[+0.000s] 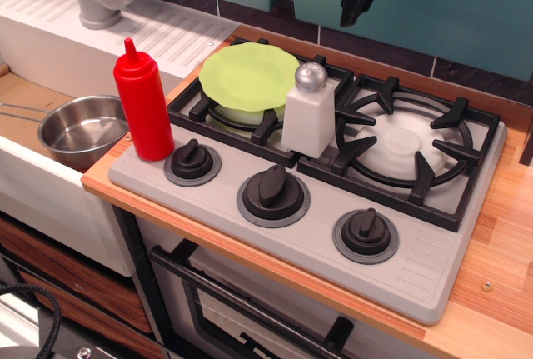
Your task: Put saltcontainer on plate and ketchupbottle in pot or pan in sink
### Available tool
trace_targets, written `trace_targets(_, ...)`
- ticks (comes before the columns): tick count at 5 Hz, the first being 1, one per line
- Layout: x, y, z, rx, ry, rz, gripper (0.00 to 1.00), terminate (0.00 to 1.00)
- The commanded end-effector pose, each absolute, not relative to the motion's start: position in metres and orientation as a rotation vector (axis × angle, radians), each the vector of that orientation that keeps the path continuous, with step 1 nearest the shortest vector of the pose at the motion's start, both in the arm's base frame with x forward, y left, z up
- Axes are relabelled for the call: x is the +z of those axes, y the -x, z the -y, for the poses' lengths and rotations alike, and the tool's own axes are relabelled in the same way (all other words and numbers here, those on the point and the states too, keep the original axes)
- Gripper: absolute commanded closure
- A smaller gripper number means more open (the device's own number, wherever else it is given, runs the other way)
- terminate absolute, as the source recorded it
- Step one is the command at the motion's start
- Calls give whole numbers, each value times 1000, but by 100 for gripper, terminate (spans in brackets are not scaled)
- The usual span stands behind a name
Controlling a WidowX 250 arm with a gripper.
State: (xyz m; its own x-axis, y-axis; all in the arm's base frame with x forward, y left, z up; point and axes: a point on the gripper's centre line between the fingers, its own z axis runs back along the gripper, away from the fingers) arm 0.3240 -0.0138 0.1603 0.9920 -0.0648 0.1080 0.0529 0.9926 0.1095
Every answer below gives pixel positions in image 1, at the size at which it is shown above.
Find white salt shaker silver cap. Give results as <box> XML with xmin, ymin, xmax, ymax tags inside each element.
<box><xmin>281</xmin><ymin>62</ymin><xmax>335</xmax><ymax>158</ymax></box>

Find red ketchup squeeze bottle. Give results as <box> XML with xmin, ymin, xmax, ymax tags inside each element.
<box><xmin>113</xmin><ymin>38</ymin><xmax>175</xmax><ymax>162</ymax></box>

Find light green plastic plate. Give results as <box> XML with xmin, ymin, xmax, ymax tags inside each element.
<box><xmin>199</xmin><ymin>42</ymin><xmax>299</xmax><ymax>112</ymax></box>

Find white toy sink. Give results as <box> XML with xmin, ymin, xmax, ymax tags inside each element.
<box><xmin>1</xmin><ymin>0</ymin><xmax>237</xmax><ymax>277</ymax></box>

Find small steel pan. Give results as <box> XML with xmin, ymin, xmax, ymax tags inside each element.
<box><xmin>1</xmin><ymin>92</ymin><xmax>129</xmax><ymax>174</ymax></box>

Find black right burner grate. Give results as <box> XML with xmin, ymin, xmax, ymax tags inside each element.
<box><xmin>297</xmin><ymin>75</ymin><xmax>501</xmax><ymax>232</ymax></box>

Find black left stove knob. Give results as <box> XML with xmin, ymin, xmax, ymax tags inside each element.
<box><xmin>163</xmin><ymin>138</ymin><xmax>222</xmax><ymax>187</ymax></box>

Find black stove knob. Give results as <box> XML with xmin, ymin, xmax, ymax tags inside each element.
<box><xmin>332</xmin><ymin>208</ymin><xmax>399</xmax><ymax>265</ymax></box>
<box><xmin>163</xmin><ymin>138</ymin><xmax>222</xmax><ymax>187</ymax></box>
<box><xmin>237</xmin><ymin>165</ymin><xmax>311</xmax><ymax>228</ymax></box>

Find black middle stove knob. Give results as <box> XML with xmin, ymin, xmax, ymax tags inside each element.
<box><xmin>237</xmin><ymin>165</ymin><xmax>311</xmax><ymax>228</ymax></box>

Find grey toy stove top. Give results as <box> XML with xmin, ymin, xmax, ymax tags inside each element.
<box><xmin>107</xmin><ymin>37</ymin><xmax>508</xmax><ymax>327</ymax></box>

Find black right stove knob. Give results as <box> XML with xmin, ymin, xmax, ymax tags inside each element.
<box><xmin>332</xmin><ymin>208</ymin><xmax>399</xmax><ymax>265</ymax></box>

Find wooden drawer fronts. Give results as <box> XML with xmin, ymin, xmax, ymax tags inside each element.
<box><xmin>1</xmin><ymin>213</ymin><xmax>163</xmax><ymax>358</ymax></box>

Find toy oven door with handle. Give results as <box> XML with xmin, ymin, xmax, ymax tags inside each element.
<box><xmin>149</xmin><ymin>240</ymin><xmax>430</xmax><ymax>358</ymax></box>

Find black braided cable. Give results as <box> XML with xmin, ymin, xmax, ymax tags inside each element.
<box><xmin>0</xmin><ymin>283</ymin><xmax>62</xmax><ymax>359</ymax></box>

